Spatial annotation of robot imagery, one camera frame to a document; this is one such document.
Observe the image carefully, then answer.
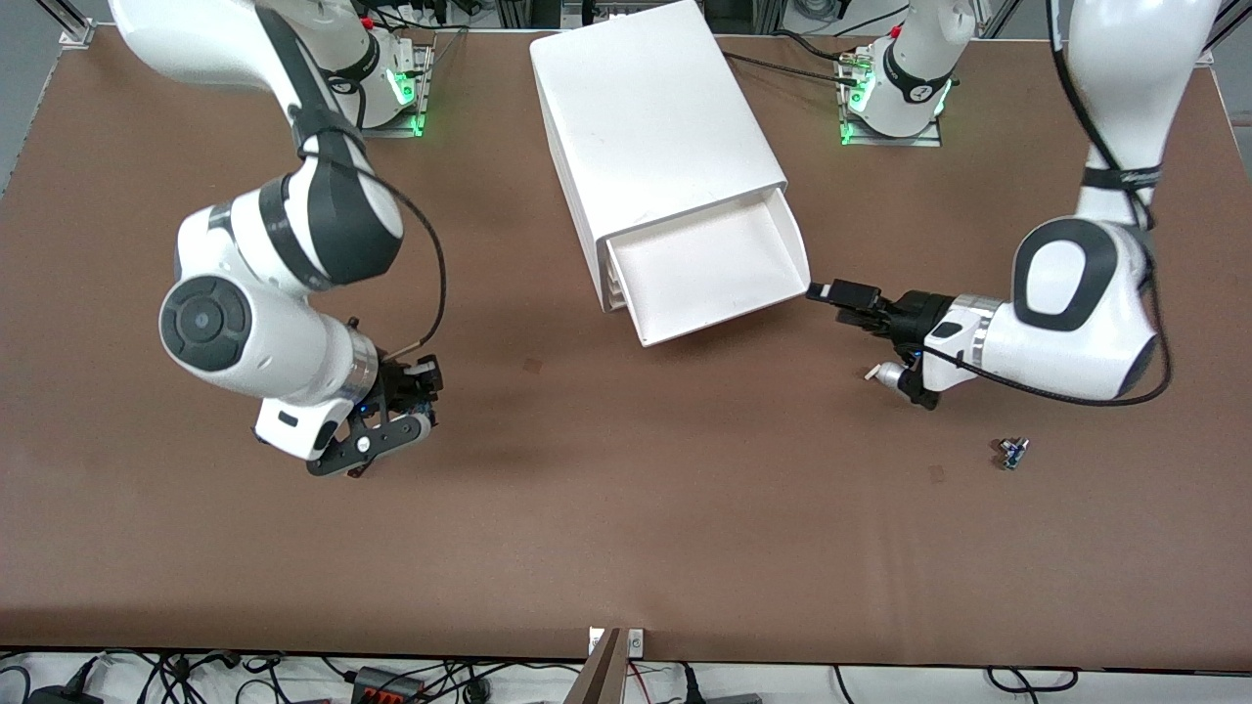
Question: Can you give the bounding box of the white drawer cabinet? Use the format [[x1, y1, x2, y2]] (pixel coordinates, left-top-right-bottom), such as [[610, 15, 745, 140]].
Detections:
[[529, 0, 789, 314]]

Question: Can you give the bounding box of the black power strip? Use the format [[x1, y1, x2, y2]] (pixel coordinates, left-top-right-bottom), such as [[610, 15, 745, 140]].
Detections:
[[350, 666, 427, 704]]

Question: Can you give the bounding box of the black table cable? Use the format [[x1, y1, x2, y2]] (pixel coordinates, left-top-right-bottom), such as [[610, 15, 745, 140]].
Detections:
[[724, 51, 862, 85]]

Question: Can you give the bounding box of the grey camera mount beam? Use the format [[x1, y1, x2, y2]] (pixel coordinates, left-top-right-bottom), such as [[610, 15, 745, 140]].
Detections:
[[565, 628, 623, 704]]

